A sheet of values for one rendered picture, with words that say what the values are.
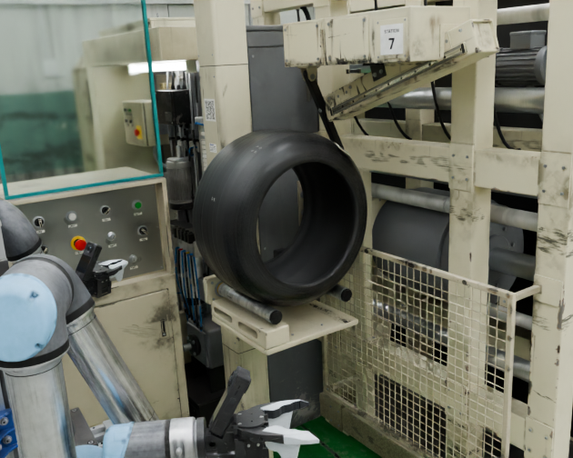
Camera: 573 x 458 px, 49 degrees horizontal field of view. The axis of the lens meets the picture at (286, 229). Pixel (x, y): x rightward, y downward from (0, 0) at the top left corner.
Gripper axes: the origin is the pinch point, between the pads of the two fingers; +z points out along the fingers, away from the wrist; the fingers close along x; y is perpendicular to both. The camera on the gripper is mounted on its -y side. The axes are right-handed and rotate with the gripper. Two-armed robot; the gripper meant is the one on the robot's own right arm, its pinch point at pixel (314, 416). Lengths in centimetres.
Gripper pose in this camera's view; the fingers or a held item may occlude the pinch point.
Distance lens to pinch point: 111.7
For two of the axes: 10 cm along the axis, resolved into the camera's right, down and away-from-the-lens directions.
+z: 9.9, -0.7, 0.7
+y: 0.6, 9.9, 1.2
